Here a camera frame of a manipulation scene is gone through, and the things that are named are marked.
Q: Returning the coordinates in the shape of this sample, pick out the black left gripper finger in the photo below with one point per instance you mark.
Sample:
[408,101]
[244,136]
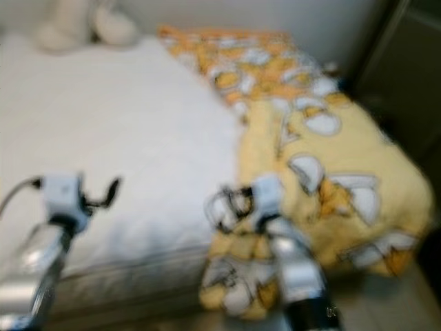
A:
[110,189]

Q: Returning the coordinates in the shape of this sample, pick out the yellow cartoon print blanket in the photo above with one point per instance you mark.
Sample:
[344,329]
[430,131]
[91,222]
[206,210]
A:
[351,152]

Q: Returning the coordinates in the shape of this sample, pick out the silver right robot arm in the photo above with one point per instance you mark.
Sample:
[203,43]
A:
[303,276]

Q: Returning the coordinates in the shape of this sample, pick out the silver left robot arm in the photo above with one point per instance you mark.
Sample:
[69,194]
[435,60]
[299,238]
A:
[41,276]

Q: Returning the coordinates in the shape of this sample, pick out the white quilted mattress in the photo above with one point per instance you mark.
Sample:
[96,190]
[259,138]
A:
[124,124]

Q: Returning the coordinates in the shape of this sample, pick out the beige plush toy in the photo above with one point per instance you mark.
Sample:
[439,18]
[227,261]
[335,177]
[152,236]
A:
[83,27]

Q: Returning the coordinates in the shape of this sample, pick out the grey sliding wardrobe doors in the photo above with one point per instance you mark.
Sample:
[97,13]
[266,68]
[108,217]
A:
[400,55]

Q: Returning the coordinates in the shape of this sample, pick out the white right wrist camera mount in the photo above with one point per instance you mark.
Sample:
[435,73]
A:
[269,196]

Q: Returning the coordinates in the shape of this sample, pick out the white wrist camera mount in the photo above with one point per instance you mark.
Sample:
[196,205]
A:
[269,196]
[62,192]

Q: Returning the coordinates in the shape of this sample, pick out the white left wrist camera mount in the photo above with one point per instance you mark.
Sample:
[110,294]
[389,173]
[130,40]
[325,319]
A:
[62,192]

